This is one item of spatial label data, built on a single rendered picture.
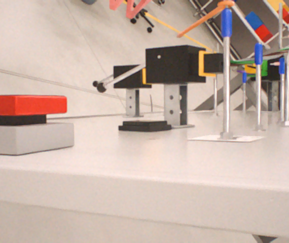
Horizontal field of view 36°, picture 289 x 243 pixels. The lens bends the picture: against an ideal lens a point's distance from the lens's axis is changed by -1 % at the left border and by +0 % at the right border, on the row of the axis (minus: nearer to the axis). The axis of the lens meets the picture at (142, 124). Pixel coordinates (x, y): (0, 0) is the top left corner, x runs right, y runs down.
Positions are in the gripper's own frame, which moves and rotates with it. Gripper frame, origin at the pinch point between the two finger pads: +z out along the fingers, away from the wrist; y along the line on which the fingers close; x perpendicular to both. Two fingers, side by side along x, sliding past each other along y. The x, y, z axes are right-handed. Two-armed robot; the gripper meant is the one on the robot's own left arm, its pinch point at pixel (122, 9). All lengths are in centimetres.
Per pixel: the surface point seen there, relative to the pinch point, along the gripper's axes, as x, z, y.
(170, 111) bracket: -30.6, 10.6, -22.4
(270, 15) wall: 267, -143, 725
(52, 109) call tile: -36, 11, -46
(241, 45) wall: 297, -73, 725
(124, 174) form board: -46, 10, -52
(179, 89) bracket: -30.3, 8.0, -21.9
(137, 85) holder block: -8.8, 11.9, 1.4
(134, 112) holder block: -9.3, 16.9, 3.2
